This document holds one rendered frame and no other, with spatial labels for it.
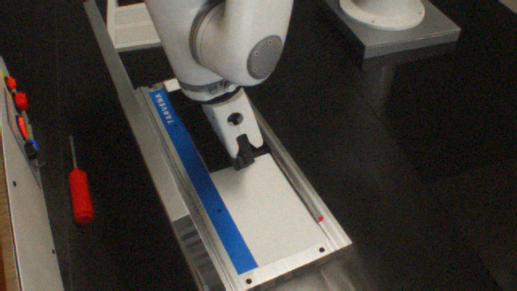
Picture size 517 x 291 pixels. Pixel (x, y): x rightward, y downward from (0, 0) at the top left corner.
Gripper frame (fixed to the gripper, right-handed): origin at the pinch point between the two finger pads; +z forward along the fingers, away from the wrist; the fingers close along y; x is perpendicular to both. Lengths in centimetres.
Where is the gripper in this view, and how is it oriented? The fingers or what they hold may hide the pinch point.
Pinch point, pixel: (241, 155)
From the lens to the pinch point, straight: 70.7
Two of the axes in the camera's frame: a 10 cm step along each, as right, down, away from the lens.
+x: -8.8, 4.5, -1.5
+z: 1.9, 6.3, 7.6
